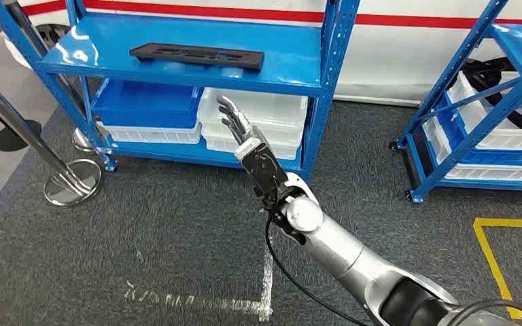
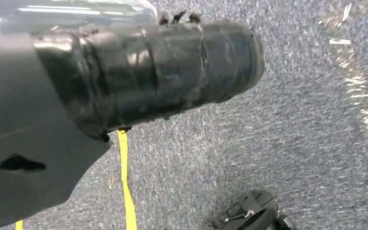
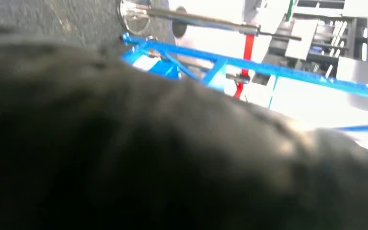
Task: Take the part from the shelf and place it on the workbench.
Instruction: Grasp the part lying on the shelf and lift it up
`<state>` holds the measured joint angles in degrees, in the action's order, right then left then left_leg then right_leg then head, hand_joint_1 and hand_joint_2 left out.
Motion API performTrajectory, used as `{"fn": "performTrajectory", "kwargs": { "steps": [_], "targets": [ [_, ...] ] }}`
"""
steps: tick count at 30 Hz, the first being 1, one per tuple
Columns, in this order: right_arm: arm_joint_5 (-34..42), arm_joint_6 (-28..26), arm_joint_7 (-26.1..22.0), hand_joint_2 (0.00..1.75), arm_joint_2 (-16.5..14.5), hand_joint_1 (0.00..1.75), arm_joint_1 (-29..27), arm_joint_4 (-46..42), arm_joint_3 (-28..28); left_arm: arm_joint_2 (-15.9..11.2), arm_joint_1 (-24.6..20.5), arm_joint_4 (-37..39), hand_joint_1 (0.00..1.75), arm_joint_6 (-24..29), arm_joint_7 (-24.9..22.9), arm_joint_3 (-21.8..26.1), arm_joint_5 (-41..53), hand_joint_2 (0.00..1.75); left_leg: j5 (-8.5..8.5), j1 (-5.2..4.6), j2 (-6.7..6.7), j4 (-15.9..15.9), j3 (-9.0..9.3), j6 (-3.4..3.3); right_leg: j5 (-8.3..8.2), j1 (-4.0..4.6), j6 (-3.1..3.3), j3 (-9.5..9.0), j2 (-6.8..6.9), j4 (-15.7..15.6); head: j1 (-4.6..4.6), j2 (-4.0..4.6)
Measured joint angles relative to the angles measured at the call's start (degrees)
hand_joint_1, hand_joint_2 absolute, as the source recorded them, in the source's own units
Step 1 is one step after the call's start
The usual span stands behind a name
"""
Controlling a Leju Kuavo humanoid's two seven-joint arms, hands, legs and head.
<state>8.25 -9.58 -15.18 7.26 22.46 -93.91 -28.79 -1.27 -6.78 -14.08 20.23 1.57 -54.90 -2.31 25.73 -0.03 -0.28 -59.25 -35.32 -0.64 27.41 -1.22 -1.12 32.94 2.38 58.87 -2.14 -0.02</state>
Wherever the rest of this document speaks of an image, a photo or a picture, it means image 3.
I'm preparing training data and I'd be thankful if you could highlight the black stanchion post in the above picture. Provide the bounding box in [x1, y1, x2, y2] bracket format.
[172, 6, 188, 39]

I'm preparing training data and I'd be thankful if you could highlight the blue metal shelf rack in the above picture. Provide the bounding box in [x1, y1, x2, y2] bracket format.
[119, 32, 368, 133]

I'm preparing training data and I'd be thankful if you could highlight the chrome stanchion post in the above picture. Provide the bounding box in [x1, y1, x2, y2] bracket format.
[117, 0, 302, 42]

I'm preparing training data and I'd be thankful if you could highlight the white car with red stripe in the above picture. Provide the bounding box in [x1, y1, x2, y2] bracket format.
[168, 0, 368, 127]

